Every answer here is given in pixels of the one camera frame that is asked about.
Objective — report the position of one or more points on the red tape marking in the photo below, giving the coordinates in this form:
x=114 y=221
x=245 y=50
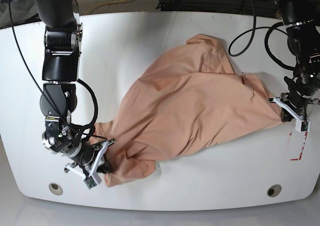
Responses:
x=296 y=145

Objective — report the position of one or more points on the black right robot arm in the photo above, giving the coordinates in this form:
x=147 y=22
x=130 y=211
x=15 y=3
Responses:
x=62 y=50

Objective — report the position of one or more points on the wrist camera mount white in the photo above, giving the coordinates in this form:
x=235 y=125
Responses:
x=302 y=123
x=91 y=178

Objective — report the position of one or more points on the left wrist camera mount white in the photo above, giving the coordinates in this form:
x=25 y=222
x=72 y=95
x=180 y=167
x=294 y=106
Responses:
x=302 y=123

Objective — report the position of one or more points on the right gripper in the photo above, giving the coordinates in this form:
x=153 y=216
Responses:
x=80 y=151

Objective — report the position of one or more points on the right table grommet hole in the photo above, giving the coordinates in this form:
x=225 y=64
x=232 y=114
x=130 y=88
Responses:
x=274 y=190

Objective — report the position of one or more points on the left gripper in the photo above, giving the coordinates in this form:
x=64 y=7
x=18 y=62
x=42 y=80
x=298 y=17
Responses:
x=299 y=94

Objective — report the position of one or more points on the left table grommet hole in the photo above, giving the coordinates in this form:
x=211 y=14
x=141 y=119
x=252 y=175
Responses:
x=55 y=189

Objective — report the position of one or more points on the peach T-shirt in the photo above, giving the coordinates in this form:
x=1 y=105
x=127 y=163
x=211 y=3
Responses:
x=189 y=99

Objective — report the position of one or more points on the table grommet hole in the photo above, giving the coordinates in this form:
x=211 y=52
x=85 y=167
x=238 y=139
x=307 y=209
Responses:
x=55 y=189
x=274 y=190

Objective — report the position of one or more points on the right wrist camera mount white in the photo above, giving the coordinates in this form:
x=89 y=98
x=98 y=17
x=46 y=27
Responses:
x=91 y=178

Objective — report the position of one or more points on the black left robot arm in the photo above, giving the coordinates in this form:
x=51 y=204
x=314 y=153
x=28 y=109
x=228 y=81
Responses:
x=303 y=40

